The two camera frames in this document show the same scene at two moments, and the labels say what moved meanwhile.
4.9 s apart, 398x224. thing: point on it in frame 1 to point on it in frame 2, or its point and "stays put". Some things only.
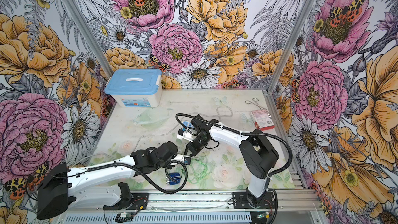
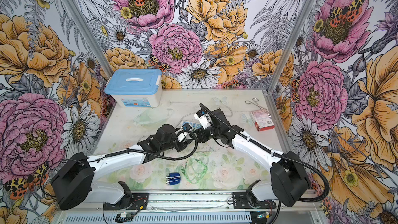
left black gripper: x=167 y=166 to x=182 y=145
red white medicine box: x=262 y=119 stays put
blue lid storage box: x=138 y=87 stays put
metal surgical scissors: x=255 y=102 stays put
